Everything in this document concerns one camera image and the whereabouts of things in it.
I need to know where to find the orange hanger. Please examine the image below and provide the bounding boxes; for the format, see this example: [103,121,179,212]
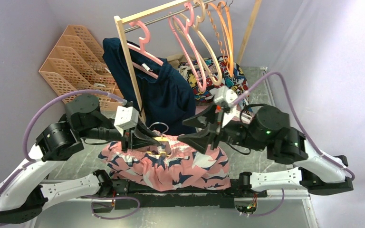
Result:
[208,0,235,78]

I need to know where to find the pink patterned shorts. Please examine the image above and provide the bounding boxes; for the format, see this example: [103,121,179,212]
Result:
[98,136,231,191]

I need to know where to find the white eraser box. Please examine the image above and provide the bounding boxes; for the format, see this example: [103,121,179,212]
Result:
[239,112,252,124]

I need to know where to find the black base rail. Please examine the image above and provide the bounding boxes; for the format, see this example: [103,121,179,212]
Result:
[113,179,267,209]

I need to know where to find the yellow hanger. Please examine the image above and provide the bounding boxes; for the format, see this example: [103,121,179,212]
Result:
[146,122,170,158]

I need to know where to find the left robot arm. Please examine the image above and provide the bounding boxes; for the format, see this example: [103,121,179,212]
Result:
[0,89,159,226]

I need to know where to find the pink clipboard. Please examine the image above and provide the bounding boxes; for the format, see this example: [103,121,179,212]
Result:
[195,105,214,117]

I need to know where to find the wooden clothes rack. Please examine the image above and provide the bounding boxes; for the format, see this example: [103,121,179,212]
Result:
[114,0,262,109]

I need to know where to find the pink hanger with navy shorts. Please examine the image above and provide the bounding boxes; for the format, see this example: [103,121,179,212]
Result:
[127,20,163,79]

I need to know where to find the navy blue shorts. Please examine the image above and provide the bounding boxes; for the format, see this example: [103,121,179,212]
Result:
[102,38,196,136]

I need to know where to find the beige plastic file organizer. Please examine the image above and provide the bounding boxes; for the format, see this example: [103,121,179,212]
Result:
[39,25,123,97]

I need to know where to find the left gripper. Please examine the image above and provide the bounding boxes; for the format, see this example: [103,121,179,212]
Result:
[78,114,161,152]

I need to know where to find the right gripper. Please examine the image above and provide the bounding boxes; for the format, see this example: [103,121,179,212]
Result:
[177,99,268,154]

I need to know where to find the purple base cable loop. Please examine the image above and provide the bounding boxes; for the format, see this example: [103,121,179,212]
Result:
[86,195,141,220]

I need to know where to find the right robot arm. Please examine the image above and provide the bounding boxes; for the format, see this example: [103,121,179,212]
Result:
[177,104,354,197]

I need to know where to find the beige wooden hanger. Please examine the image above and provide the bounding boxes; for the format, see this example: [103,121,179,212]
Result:
[177,0,217,76]

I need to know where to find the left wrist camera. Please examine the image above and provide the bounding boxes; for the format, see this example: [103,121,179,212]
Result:
[114,106,139,131]

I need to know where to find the tan wavy hanger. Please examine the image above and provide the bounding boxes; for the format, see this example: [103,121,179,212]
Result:
[206,9,231,64]

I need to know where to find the colourful cartoon print cloth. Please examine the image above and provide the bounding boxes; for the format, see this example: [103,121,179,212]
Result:
[177,56,249,103]

